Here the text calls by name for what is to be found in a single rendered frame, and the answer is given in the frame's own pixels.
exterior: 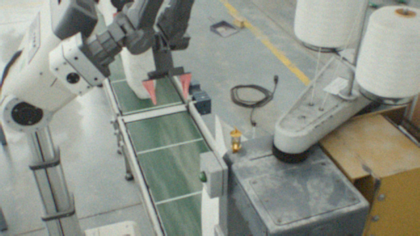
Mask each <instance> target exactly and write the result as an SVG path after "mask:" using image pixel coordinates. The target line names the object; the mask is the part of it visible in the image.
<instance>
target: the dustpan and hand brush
mask: <svg viewBox="0 0 420 236"><path fill-rule="evenodd" d="M228 14H229V15H231V16H233V17H234V21H233V24H234V25H236V26H238V27H239V28H243V27H245V25H244V23H243V20H242V19H241V18H239V17H238V16H236V15H233V14H232V13H231V12H228ZM209 17H211V18H212V19H213V20H214V21H215V19H214V18H213V17H212V16H208V19H210V18H209ZM210 21H211V19H210ZM211 22H212V23H214V22H213V21H211ZM215 22H216V21H215ZM210 31H211V32H213V33H216V34H218V35H220V36H222V37H224V38H225V37H228V36H230V35H233V34H235V33H238V32H240V31H238V29H237V28H235V27H234V26H233V25H231V24H229V23H228V22H225V21H221V22H216V24H215V23H214V24H213V25H211V26H210Z"/></svg>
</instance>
